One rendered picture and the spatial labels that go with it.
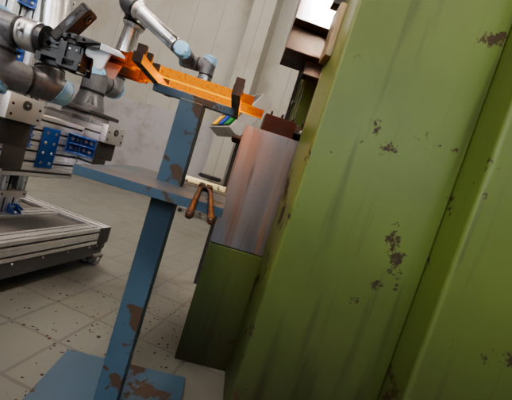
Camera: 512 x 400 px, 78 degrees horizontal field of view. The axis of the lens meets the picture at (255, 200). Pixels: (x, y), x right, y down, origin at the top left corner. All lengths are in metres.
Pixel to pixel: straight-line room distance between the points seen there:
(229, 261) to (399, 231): 0.59
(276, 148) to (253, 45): 3.58
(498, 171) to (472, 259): 0.24
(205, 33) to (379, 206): 4.52
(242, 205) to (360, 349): 0.60
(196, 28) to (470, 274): 4.84
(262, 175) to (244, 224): 0.19
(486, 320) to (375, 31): 0.84
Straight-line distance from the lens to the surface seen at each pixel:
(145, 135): 5.14
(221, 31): 5.15
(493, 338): 1.14
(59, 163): 1.77
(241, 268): 1.21
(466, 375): 1.15
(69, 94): 1.08
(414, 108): 1.03
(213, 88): 0.85
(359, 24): 1.03
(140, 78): 1.00
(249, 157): 1.16
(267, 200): 1.16
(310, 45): 1.42
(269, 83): 4.69
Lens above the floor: 0.75
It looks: 4 degrees down
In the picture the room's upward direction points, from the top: 17 degrees clockwise
